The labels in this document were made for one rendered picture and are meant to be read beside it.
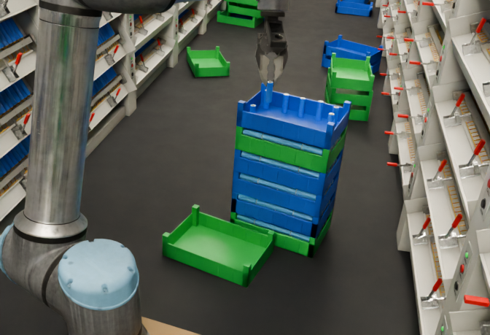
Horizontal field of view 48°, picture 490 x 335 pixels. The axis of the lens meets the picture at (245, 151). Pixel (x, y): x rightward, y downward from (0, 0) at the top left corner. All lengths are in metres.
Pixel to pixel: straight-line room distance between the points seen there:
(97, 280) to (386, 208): 1.31
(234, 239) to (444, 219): 0.71
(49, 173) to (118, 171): 1.09
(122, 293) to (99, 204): 0.97
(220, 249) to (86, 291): 0.80
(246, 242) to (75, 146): 0.87
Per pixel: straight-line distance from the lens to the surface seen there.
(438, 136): 1.74
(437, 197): 1.59
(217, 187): 2.13
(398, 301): 1.76
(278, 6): 1.60
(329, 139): 1.60
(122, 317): 1.15
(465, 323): 1.19
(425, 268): 1.64
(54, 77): 1.11
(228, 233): 1.88
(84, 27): 1.09
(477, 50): 1.48
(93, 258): 1.14
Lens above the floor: 1.14
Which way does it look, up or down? 29 degrees down
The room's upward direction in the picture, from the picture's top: 4 degrees clockwise
